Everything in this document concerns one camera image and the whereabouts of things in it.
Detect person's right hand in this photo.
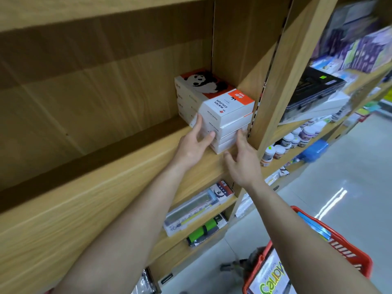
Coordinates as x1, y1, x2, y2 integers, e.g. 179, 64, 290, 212
223, 129, 265, 190

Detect person's left hand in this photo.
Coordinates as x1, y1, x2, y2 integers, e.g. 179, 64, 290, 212
176, 114, 216, 172

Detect blue paint box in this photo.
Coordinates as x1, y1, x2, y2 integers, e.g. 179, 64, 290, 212
297, 211, 333, 241

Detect wooden shelf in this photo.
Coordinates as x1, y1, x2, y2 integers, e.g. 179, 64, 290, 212
0, 0, 392, 294

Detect white Maries watercolour boxes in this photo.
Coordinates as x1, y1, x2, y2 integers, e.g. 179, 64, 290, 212
248, 249, 292, 294

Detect red plastic shopping basket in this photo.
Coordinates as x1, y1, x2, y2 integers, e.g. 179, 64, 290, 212
243, 206, 373, 294

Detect person's right forearm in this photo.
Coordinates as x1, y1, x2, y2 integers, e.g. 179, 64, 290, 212
245, 180, 380, 294

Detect person's left forearm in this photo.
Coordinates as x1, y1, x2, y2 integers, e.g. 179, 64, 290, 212
52, 159, 196, 294

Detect row of paint bottles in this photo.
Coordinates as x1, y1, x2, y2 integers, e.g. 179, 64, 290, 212
260, 118, 328, 167

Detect person's right grey shoe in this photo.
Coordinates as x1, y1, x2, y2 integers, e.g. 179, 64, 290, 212
220, 247, 261, 285

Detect clear-wrapped calligraphy set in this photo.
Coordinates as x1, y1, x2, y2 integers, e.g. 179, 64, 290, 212
163, 180, 236, 238

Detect blue plastic bag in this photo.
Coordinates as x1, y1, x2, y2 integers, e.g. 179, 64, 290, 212
298, 139, 330, 163

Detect green black pouch package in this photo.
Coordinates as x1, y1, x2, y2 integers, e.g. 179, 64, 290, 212
186, 213, 229, 248

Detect black flat case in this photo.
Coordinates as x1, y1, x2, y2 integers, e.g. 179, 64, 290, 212
280, 66, 347, 123

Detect stack of light blue packets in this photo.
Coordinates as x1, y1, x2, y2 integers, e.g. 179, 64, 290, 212
309, 56, 359, 83

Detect colourful stationery goods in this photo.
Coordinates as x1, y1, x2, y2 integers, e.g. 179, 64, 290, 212
355, 88, 392, 120

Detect row of black white packages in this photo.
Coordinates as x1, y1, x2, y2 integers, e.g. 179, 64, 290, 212
131, 267, 157, 294

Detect row of purple stationery packets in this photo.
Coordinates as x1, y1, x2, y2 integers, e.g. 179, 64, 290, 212
318, 0, 392, 74

